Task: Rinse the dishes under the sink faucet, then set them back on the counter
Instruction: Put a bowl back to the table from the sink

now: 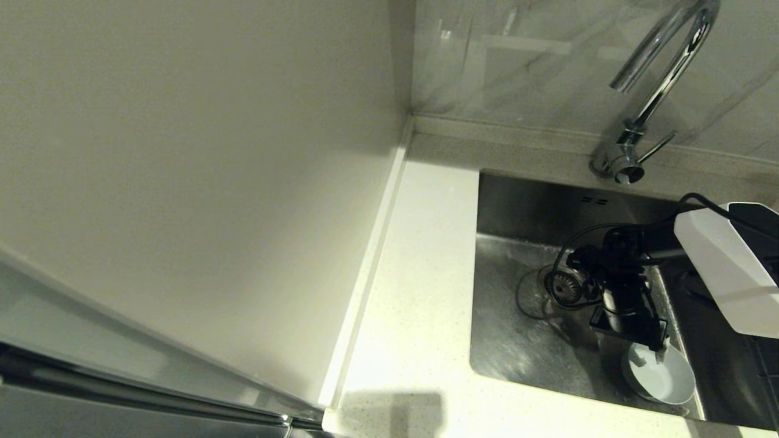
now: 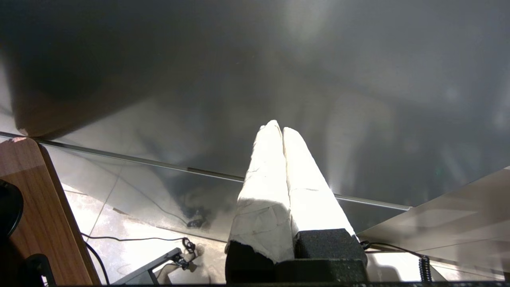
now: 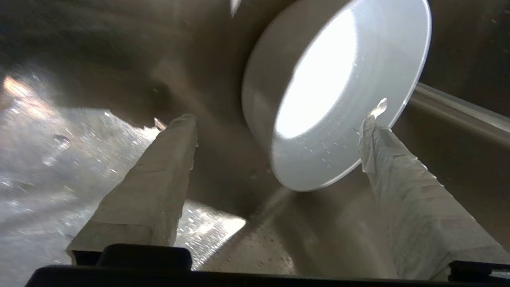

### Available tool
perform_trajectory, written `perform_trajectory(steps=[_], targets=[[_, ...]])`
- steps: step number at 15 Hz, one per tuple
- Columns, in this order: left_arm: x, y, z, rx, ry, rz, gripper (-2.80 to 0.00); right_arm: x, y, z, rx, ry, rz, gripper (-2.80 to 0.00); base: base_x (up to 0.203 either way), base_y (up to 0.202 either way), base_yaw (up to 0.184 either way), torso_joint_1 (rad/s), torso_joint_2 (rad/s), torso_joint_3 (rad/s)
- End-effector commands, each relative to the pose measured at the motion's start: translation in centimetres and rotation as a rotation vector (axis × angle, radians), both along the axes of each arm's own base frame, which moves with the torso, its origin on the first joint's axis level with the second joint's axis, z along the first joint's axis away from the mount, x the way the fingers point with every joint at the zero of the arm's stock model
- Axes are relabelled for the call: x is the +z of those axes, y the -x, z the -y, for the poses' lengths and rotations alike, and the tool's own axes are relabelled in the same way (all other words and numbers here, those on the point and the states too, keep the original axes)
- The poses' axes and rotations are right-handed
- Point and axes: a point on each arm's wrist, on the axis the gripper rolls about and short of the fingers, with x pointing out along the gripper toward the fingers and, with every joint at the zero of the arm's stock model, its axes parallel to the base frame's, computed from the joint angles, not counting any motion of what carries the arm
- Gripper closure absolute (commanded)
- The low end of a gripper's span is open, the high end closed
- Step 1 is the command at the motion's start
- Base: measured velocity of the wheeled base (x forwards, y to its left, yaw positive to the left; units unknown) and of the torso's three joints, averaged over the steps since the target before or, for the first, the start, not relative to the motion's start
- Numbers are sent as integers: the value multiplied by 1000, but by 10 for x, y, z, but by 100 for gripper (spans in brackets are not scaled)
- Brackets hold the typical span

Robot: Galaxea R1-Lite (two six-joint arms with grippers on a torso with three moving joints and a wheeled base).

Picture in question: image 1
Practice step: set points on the pale grey bowl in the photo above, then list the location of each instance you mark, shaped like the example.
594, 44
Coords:
669, 380

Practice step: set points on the white counter edge strip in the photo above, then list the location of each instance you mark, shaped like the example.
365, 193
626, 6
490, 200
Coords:
365, 267

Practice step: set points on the stainless steel sink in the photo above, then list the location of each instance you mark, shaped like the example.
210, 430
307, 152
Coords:
517, 340

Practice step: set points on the tall white cabinet panel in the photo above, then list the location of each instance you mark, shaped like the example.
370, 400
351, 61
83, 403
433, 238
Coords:
182, 152

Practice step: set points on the round metal drain strainer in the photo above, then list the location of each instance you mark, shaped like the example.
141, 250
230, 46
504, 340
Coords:
566, 289

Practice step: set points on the chrome gooseneck faucet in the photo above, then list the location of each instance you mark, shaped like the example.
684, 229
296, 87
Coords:
627, 161

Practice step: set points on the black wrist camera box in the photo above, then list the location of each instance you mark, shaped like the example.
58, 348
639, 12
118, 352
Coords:
584, 258

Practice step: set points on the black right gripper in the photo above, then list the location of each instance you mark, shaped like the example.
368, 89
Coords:
627, 304

